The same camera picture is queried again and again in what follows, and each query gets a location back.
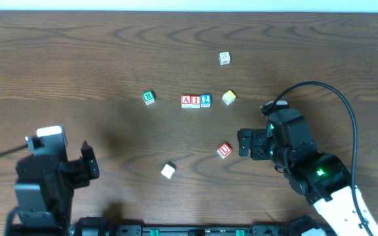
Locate plain white wooden block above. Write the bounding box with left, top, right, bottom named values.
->
left=161, top=163, right=176, bottom=180

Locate yellow topped wooden block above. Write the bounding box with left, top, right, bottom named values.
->
left=222, top=90, right=236, bottom=106

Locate blue number 2 block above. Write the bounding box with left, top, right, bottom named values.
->
left=200, top=94, right=211, bottom=108

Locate white letter M block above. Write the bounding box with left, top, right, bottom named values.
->
left=219, top=52, right=231, bottom=65

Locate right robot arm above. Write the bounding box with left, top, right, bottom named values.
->
left=237, top=108, right=378, bottom=235

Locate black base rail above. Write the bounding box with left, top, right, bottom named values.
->
left=67, top=216, right=337, bottom=236

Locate red letter I block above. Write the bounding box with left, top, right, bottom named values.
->
left=190, top=95, right=201, bottom=109

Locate green letter R block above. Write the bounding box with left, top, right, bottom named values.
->
left=142, top=90, right=156, bottom=106

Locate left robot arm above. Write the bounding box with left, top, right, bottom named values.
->
left=4, top=141, right=99, bottom=235

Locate red letter U block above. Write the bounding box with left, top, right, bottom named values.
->
left=217, top=143, right=232, bottom=159

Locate red letter A block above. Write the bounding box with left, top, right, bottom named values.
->
left=180, top=94, right=192, bottom=108

